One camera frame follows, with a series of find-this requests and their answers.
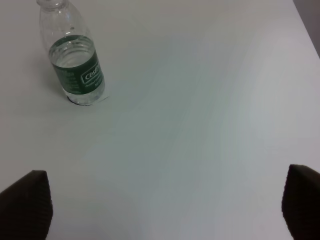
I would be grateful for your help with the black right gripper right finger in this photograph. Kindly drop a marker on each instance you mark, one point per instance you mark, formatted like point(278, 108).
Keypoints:
point(301, 202)

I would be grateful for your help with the clear green-label water bottle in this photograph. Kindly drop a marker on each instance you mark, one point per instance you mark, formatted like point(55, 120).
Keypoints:
point(71, 51)

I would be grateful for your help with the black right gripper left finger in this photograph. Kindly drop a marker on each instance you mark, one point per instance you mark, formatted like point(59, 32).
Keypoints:
point(26, 208)

